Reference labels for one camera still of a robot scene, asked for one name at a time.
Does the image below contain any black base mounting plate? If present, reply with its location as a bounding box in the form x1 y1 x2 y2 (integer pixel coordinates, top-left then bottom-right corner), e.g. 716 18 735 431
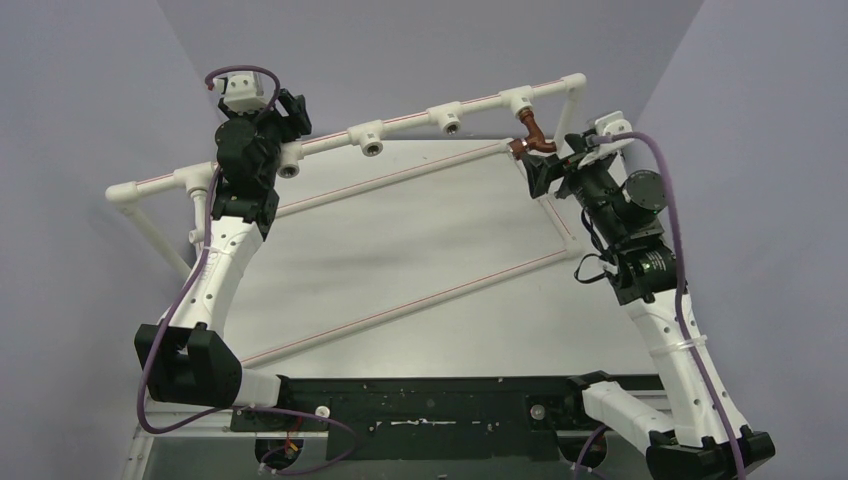
229 376 599 461

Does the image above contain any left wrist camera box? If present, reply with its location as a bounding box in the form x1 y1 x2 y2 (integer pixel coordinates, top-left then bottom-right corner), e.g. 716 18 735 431
212 71 268 114

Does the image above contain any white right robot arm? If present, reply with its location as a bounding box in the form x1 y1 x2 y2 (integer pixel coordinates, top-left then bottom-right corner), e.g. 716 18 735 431
512 132 776 479

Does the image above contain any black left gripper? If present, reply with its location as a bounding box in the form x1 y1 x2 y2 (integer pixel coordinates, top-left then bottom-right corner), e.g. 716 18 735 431
226 92 311 186

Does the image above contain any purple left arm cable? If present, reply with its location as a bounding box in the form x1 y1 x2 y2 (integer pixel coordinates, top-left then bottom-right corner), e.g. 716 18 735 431
135 64 359 478

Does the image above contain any aluminium rail frame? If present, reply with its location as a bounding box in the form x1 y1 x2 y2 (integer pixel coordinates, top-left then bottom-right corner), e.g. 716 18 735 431
122 390 730 480

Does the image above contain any white pipe frame with tees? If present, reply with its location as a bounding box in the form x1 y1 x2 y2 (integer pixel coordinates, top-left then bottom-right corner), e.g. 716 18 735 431
103 72 589 370

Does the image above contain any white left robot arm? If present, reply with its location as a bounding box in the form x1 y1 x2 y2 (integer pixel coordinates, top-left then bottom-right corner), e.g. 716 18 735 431
134 89 312 429

